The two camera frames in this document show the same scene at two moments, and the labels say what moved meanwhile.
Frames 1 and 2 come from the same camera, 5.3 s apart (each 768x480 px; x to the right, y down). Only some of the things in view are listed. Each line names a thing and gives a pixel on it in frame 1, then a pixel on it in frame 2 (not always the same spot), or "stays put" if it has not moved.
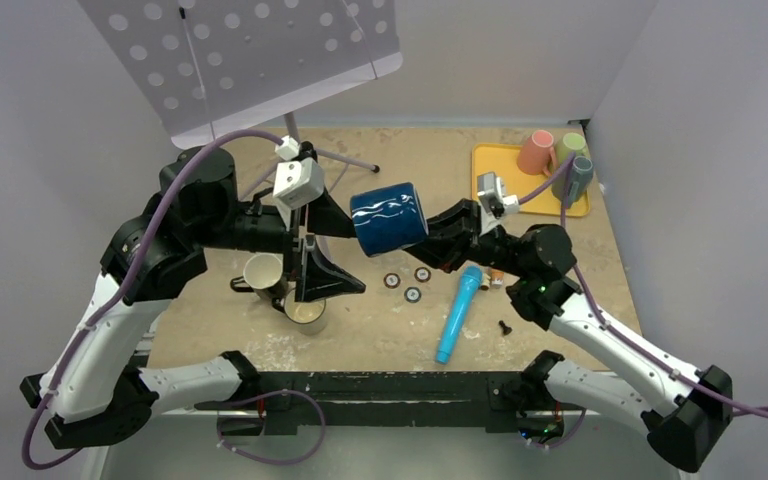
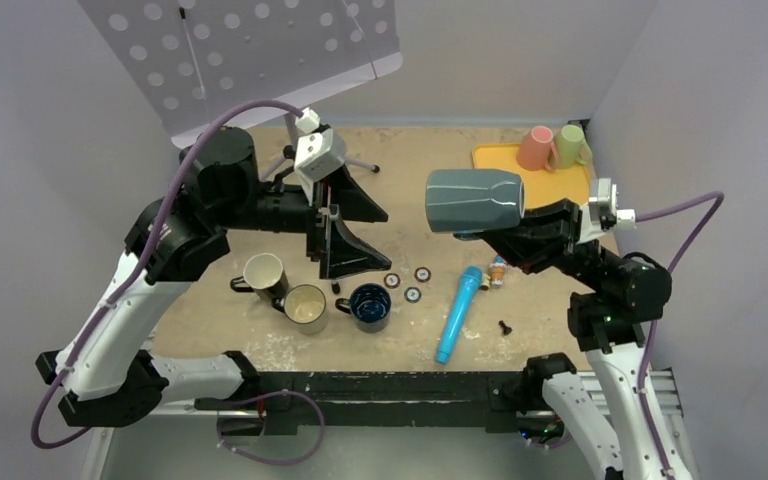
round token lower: (412, 294) stays put
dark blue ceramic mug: (389, 219) → (369, 305)
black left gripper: (316, 276) → (327, 241)
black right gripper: (454, 236) → (542, 236)
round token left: (392, 280) stays put
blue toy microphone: (470, 280) stays put
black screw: (506, 330) stays put
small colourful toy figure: (497, 279) stays put
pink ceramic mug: (536, 154) stays put
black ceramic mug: (262, 274) stays put
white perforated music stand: (212, 68) stays put
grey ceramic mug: (580, 180) → (465, 201)
